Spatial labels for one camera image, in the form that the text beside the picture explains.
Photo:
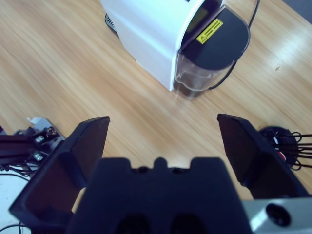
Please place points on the white paper tag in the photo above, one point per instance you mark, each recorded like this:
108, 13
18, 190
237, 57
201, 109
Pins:
34, 120

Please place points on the white capsule coffee machine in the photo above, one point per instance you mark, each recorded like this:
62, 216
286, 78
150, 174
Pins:
146, 34

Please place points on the metal drip tray grille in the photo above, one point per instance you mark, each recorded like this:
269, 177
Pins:
110, 23

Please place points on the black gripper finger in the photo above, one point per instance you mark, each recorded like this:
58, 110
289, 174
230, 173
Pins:
90, 141
243, 151

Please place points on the red coffee capsule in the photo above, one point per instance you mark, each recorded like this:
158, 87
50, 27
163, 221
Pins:
282, 156

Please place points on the white block with dark post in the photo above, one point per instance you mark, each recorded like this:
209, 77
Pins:
41, 136

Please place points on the clear water tank black lid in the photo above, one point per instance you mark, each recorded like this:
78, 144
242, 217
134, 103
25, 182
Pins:
214, 44

